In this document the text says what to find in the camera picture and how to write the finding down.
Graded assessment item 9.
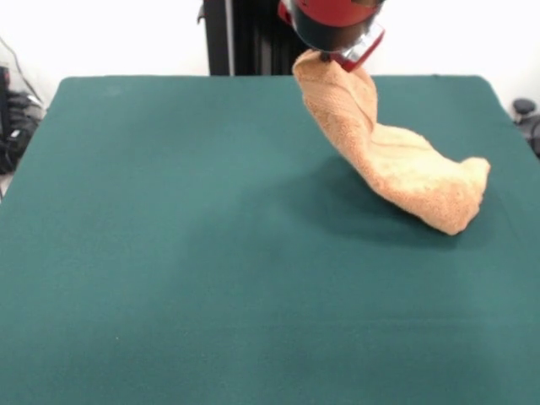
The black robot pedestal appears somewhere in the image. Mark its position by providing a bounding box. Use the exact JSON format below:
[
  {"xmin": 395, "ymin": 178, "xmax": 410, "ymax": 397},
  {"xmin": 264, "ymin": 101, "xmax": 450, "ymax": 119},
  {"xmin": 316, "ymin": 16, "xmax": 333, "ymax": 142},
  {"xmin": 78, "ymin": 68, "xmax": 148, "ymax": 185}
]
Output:
[{"xmin": 196, "ymin": 0, "xmax": 309, "ymax": 77}]

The dark green table cloth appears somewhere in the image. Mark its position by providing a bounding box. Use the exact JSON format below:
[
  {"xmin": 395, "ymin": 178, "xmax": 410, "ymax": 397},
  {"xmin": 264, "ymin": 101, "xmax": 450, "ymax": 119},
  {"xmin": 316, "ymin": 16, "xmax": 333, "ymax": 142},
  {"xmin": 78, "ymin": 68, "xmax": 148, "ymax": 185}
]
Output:
[{"xmin": 0, "ymin": 74, "xmax": 540, "ymax": 405}]

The orange terry towel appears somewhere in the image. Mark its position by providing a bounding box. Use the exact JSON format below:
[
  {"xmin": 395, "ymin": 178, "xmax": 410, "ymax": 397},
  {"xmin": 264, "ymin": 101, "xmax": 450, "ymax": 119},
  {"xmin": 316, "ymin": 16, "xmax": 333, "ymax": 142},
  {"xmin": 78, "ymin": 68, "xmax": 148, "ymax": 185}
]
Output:
[{"xmin": 292, "ymin": 49, "xmax": 492, "ymax": 236}]

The dark stand base with wheel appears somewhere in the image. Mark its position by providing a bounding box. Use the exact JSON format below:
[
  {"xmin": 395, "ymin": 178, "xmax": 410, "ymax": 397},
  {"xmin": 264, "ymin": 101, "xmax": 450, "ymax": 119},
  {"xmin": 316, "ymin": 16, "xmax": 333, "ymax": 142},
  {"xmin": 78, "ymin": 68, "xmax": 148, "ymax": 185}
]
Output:
[
  {"xmin": 512, "ymin": 98, "xmax": 540, "ymax": 160},
  {"xmin": 0, "ymin": 65, "xmax": 46, "ymax": 176}
]

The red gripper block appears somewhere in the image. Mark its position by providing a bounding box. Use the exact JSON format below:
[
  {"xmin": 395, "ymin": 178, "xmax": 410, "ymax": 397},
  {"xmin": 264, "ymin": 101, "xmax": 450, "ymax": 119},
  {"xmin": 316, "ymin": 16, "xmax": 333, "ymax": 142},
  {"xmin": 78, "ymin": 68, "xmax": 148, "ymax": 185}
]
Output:
[{"xmin": 319, "ymin": 24, "xmax": 386, "ymax": 73}]

